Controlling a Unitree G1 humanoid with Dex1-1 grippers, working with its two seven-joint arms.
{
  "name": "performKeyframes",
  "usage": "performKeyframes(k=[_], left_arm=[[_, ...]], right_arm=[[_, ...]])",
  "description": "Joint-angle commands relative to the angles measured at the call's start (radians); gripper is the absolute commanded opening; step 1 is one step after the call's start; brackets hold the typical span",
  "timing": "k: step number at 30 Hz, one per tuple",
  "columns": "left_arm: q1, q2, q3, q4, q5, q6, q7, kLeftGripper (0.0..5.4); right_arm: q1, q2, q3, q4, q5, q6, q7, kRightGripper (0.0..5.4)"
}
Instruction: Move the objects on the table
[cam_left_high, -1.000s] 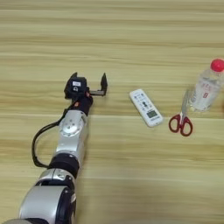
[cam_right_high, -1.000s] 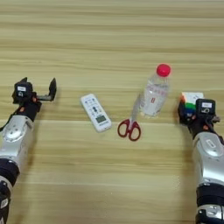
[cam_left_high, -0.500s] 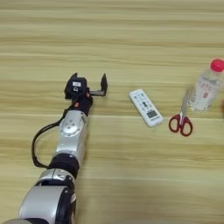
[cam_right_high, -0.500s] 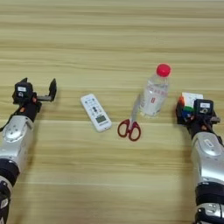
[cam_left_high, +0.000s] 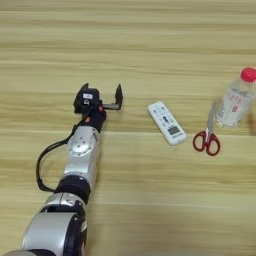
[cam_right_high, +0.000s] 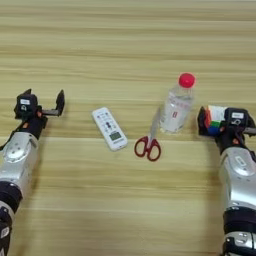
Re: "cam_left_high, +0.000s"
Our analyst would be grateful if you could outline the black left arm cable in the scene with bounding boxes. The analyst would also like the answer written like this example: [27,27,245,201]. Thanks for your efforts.
[35,122,85,194]

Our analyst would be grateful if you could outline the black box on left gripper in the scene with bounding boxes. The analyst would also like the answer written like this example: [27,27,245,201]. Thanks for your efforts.
[73,86,101,115]

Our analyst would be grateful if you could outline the white remote control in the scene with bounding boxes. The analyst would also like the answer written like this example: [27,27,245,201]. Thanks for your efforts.
[146,100,188,147]

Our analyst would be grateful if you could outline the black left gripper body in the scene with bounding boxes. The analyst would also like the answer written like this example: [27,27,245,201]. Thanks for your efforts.
[80,102,123,133]

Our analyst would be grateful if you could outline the red handled scissors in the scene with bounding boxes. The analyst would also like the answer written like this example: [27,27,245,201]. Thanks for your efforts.
[192,101,222,157]

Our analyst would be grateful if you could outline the clear bottle with red cap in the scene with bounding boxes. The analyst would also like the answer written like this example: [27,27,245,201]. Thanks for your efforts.
[214,66,256,129]

